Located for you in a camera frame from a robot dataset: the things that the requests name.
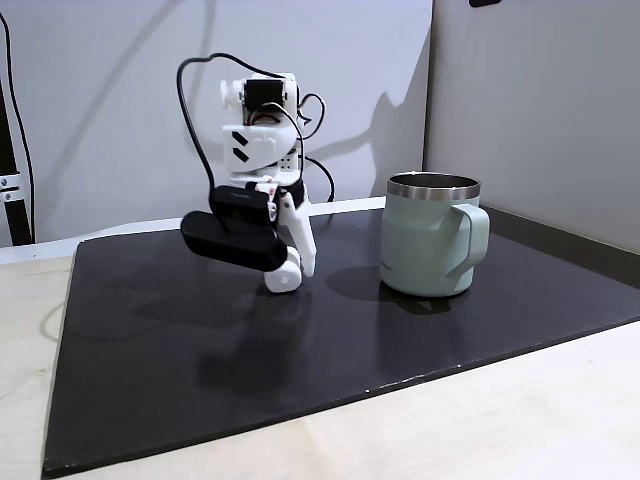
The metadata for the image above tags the mint green steel mug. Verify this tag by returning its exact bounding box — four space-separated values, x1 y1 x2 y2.
378 171 491 299

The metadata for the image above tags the black stand pole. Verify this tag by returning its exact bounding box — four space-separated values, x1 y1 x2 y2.
0 74 35 247

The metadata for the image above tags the black oval webcam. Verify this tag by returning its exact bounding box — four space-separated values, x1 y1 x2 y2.
180 184 289 274

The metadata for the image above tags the white gauze roll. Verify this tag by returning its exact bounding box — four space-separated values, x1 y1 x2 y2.
263 248 304 294

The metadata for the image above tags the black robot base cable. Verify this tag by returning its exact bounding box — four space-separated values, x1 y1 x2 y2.
298 92 337 204

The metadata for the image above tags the white pole clamp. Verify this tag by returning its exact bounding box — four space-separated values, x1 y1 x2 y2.
0 173 23 203

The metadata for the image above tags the black table mat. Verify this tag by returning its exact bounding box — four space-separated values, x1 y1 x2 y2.
40 202 640 476

